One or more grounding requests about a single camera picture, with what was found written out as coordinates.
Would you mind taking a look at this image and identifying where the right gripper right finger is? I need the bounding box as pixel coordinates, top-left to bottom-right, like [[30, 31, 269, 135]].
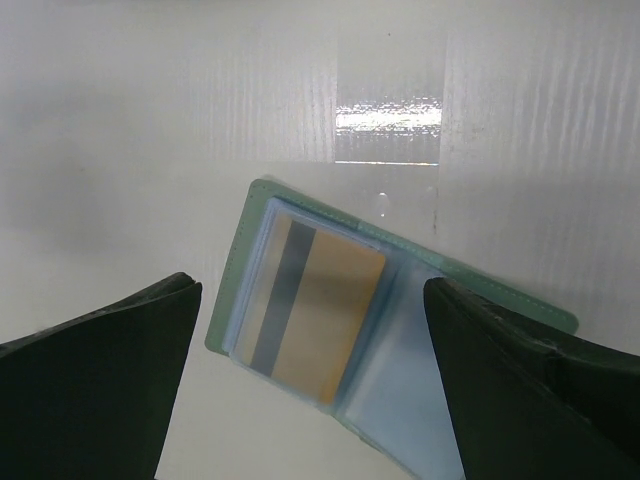
[[423, 278, 639, 479]]

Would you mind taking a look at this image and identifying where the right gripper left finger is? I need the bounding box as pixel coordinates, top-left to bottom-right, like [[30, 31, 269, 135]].
[[1, 272, 202, 479]]

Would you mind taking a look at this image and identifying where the green leather card holder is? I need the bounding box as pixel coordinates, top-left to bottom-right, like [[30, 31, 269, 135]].
[[205, 179, 578, 479]]

